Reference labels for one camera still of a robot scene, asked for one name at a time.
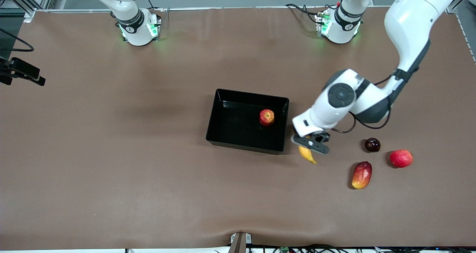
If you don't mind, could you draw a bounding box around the yellow banana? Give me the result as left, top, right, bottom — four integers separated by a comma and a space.
299, 135, 318, 165

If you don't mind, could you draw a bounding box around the red yellow-streaked apple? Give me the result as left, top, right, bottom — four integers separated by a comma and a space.
259, 109, 275, 127

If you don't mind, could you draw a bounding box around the black plastic box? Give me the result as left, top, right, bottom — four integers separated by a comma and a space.
205, 88, 290, 155

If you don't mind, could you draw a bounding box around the dark purple plum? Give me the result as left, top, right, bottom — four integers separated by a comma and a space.
364, 137, 381, 153

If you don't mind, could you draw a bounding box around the red yellow mango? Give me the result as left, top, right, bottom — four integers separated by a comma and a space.
351, 161, 373, 190

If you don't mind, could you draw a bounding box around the plain red round fruit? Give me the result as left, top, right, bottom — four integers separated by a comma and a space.
389, 150, 414, 168

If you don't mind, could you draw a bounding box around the brown table cover sheet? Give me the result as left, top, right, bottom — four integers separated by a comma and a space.
0, 6, 476, 250

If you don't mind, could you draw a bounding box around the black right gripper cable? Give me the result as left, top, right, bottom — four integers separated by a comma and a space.
0, 28, 35, 52

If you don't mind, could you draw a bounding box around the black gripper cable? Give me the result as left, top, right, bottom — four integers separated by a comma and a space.
0, 28, 35, 52
330, 71, 395, 134

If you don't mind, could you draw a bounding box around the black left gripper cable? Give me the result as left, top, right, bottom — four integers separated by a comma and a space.
330, 71, 395, 134

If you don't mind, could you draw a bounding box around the black left arm base cable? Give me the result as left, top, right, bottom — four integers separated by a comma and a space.
285, 3, 328, 25

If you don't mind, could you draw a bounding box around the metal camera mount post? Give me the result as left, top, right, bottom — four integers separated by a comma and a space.
228, 232, 253, 253

